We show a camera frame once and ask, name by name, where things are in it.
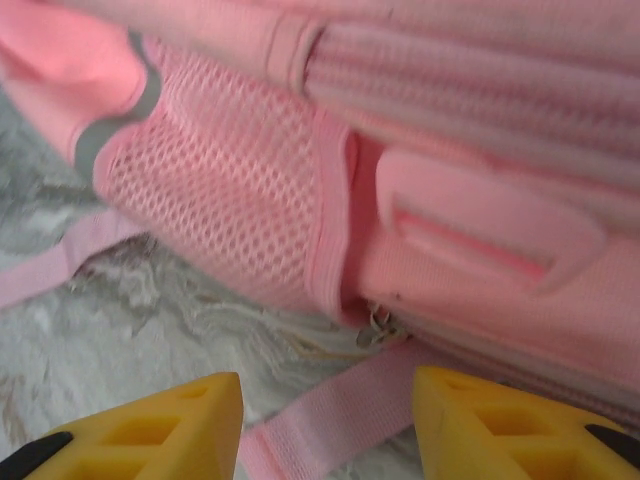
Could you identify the pink student backpack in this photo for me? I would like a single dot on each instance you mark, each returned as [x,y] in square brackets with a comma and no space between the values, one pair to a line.
[450,150]

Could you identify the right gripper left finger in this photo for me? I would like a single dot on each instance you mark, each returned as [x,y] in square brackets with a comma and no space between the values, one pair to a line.
[150,440]

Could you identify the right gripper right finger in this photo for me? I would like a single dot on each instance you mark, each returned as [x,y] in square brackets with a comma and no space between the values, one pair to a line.
[500,435]

